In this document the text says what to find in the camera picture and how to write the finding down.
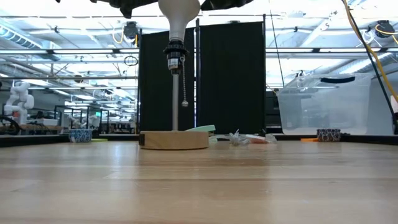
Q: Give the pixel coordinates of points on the red white packet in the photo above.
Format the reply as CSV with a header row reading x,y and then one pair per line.
x,y
258,139

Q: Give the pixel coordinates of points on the black screen panel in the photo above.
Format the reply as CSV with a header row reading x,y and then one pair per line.
x,y
155,93
230,81

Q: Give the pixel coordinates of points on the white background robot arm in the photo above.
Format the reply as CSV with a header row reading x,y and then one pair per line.
x,y
20,99

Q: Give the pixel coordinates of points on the black table edge rail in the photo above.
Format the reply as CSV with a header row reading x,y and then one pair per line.
x,y
46,140

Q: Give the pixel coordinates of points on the black equipment box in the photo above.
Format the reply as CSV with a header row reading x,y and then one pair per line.
x,y
273,109

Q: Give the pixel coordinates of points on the black metal frame rack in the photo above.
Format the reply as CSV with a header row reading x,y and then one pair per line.
x,y
88,107

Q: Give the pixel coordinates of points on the wooden base table lamp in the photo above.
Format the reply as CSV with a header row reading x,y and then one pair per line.
x,y
174,140

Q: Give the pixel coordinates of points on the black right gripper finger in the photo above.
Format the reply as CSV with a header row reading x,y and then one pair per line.
x,y
224,3

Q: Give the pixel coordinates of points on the clear plastic storage bin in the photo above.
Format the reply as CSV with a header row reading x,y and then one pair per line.
x,y
323,105

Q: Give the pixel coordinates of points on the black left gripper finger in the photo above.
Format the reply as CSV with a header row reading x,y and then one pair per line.
x,y
130,6

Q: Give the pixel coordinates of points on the blue patterned bowl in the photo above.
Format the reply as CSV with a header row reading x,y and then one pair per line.
x,y
80,136

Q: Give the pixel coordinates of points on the orange flat pad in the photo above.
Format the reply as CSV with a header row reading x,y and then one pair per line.
x,y
309,140

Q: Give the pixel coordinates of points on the yellow-green flat pad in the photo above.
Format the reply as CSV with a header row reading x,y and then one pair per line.
x,y
99,140

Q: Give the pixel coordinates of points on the white flood lightbulb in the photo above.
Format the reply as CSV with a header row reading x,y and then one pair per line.
x,y
178,15

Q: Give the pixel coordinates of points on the crumpled clear plastic wrapper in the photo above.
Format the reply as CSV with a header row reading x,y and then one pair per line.
x,y
238,139

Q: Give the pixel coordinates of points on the mint green lid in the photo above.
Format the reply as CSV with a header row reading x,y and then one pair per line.
x,y
203,127

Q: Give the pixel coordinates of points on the dark patterned bowl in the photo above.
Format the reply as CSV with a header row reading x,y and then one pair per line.
x,y
328,135

